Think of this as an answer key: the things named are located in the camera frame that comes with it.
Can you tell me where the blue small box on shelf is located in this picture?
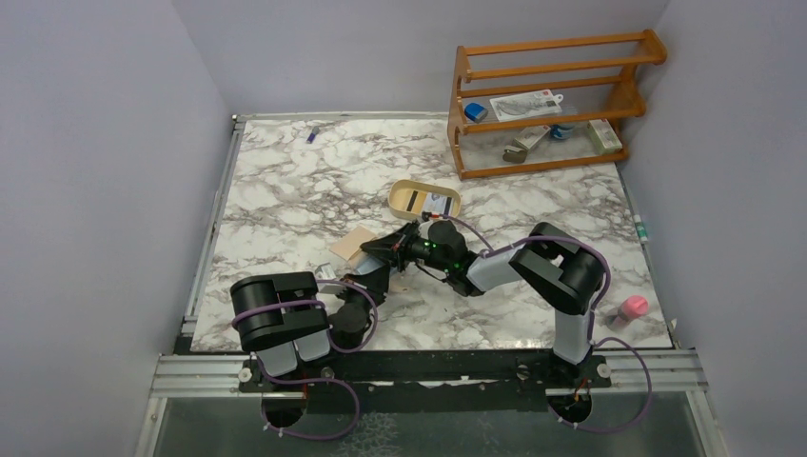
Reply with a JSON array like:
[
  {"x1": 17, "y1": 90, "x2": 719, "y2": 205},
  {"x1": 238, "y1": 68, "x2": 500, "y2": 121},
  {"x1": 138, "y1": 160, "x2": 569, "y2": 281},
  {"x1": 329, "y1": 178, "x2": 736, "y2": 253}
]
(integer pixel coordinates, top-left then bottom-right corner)
[{"x1": 463, "y1": 103, "x2": 488, "y2": 124}]

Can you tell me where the cream oval tray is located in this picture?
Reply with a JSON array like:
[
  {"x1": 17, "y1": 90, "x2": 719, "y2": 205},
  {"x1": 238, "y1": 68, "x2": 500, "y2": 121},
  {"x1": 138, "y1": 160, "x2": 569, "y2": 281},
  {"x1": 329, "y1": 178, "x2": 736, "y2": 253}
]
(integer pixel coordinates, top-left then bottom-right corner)
[{"x1": 387, "y1": 179, "x2": 462, "y2": 220}]

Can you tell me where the small blue marker pen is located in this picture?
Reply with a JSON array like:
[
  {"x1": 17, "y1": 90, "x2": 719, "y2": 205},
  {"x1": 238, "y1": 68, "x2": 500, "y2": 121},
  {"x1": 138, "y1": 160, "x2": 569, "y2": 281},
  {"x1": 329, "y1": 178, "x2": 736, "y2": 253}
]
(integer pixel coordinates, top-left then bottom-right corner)
[{"x1": 306, "y1": 127, "x2": 320, "y2": 144}]

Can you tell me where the white card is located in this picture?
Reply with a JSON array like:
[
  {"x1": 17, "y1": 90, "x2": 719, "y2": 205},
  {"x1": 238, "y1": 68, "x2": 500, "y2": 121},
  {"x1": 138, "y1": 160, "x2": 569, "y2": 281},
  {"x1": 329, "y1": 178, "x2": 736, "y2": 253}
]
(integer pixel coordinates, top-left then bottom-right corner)
[{"x1": 422, "y1": 192, "x2": 457, "y2": 215}]

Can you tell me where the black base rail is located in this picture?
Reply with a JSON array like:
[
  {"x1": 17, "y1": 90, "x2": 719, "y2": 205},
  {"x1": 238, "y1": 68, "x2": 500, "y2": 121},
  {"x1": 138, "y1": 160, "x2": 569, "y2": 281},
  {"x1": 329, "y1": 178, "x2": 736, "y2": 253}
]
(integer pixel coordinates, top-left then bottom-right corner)
[{"x1": 238, "y1": 349, "x2": 611, "y2": 414}]

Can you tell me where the grey tape dispenser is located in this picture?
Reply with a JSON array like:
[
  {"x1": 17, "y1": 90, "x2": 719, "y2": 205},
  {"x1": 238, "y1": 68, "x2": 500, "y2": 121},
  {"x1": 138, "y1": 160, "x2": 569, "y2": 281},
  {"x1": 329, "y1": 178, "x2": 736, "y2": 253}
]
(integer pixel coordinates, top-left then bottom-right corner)
[{"x1": 502, "y1": 146, "x2": 529, "y2": 164}]

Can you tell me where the wooden orange shelf rack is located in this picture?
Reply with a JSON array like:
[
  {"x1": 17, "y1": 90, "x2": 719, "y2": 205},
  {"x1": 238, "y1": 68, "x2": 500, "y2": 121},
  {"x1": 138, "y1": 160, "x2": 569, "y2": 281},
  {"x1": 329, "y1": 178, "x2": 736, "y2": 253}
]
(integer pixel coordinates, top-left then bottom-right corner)
[{"x1": 447, "y1": 30, "x2": 668, "y2": 179}]

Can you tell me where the pink round object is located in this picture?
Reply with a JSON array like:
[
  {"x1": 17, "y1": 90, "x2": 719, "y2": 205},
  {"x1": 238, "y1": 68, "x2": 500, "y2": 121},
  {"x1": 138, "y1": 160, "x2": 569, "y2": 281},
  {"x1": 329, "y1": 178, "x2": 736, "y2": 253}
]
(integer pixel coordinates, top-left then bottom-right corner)
[{"x1": 604, "y1": 295, "x2": 650, "y2": 331}]

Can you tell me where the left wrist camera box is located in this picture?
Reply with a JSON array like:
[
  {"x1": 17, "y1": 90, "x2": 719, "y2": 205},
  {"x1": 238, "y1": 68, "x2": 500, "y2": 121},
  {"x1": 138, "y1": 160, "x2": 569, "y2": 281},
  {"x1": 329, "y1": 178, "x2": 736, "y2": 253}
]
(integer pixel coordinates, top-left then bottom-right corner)
[{"x1": 314, "y1": 263, "x2": 336, "y2": 280}]

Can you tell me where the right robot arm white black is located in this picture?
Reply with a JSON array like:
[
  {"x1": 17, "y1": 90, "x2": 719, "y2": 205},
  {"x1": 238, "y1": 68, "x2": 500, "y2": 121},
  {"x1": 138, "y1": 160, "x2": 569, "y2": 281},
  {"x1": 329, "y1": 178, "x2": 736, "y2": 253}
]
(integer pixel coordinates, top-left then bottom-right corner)
[{"x1": 360, "y1": 219, "x2": 611, "y2": 366}]

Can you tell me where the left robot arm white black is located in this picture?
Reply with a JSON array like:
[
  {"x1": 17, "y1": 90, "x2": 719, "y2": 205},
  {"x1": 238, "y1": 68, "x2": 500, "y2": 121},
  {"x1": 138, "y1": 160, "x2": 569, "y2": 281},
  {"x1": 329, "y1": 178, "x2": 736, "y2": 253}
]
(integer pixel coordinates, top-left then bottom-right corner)
[{"x1": 229, "y1": 267, "x2": 395, "y2": 378}]

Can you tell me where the yellow card in tray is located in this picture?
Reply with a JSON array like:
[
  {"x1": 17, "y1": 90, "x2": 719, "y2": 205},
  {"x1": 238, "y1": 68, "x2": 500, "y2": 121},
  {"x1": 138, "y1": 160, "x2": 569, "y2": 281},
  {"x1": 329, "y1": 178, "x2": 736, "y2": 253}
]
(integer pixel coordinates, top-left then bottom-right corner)
[{"x1": 403, "y1": 189, "x2": 425, "y2": 214}]

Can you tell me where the blue round container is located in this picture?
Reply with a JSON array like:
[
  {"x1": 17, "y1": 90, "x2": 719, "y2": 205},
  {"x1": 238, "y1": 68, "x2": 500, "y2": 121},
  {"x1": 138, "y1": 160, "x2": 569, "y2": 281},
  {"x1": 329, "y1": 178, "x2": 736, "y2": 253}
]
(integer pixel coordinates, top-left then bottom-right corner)
[{"x1": 550, "y1": 124, "x2": 576, "y2": 141}]

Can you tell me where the green white tube at edge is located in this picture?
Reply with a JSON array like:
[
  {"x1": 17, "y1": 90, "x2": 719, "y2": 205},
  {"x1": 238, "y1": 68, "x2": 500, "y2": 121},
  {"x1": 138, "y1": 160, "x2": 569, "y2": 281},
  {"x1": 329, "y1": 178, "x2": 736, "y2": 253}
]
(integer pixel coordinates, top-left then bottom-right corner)
[{"x1": 633, "y1": 214, "x2": 649, "y2": 244}]

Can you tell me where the white packaged item on shelf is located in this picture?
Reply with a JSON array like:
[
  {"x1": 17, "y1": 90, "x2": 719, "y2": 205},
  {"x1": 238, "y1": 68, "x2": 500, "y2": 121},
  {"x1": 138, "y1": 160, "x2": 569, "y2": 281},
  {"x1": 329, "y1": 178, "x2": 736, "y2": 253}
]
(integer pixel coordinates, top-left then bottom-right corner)
[{"x1": 490, "y1": 89, "x2": 564, "y2": 122}]

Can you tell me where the green white small box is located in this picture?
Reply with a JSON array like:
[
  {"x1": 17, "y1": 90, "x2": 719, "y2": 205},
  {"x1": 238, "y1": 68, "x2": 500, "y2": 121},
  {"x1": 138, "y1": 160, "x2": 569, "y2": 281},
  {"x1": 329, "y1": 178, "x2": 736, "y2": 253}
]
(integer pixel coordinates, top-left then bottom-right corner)
[{"x1": 586, "y1": 119, "x2": 623, "y2": 155}]

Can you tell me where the beige leather card holder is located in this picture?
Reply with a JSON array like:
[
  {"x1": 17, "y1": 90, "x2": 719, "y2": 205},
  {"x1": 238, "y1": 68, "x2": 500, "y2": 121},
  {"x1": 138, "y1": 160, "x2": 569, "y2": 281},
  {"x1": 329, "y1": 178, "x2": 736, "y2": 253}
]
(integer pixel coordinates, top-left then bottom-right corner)
[{"x1": 329, "y1": 226, "x2": 377, "y2": 268}]

